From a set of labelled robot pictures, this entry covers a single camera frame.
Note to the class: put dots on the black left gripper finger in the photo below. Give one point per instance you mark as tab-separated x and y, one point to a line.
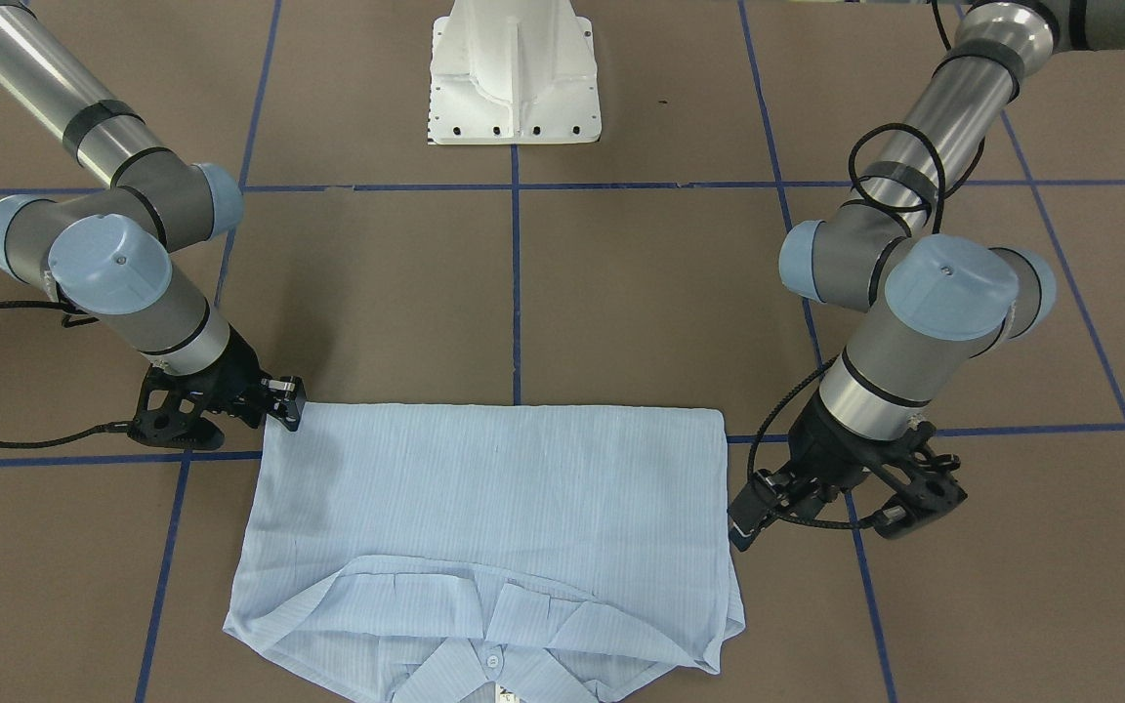
756	505

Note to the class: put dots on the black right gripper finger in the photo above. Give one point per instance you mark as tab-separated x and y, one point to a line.
286	397

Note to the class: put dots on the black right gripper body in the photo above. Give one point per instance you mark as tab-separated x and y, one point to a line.
235	369

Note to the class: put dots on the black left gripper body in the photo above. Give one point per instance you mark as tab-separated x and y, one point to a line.
828	444

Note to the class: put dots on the light blue button shirt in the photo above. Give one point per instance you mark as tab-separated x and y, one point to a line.
445	553

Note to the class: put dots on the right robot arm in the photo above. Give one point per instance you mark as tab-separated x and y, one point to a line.
109	255

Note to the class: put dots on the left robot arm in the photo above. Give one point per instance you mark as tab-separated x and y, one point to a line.
929	300

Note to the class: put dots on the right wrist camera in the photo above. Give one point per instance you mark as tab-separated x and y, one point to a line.
170	412

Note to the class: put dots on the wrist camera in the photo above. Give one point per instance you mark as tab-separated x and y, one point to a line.
922	480
170	412

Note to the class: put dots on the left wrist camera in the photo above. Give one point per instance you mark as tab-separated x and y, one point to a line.
922	480

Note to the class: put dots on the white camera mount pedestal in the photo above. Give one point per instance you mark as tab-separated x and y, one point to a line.
513	73

